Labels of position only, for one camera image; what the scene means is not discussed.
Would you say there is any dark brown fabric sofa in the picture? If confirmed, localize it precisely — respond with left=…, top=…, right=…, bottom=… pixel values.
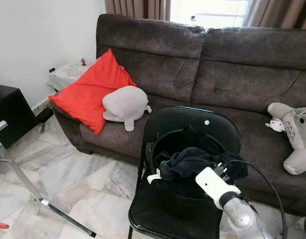
left=53, top=14, right=306, bottom=216

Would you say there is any black knit garment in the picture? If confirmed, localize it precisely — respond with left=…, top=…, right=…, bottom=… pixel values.
left=147, top=125, right=249, bottom=186

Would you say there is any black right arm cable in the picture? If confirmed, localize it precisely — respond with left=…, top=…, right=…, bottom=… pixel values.
left=224, top=159, right=288, bottom=239

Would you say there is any bright window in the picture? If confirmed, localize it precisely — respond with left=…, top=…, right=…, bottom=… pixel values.
left=170, top=0, right=251, bottom=28

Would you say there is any grey totoro plush toy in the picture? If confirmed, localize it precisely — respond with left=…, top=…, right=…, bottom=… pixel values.
left=267, top=102, right=306, bottom=175

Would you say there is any brown curtain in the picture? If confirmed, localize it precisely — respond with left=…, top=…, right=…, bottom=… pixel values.
left=104, top=0, right=171, bottom=21
left=243, top=0, right=306, bottom=29

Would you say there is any grey seal plush toy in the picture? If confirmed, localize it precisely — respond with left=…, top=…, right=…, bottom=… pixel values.
left=102, top=86, right=153, bottom=132

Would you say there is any red cushion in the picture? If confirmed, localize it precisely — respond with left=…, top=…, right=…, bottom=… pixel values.
left=48, top=49, right=138, bottom=135

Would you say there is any black round basket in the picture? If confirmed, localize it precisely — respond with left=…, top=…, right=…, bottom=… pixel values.
left=151, top=128, right=231, bottom=220

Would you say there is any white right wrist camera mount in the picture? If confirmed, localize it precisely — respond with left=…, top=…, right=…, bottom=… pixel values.
left=195, top=167, right=242, bottom=203

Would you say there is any side table with patterned cloth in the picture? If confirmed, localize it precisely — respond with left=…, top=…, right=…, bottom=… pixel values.
left=47, top=60, right=91, bottom=93

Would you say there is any silver metal clothes rack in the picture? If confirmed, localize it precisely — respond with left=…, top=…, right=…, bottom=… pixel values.
left=0, top=121, right=97, bottom=238

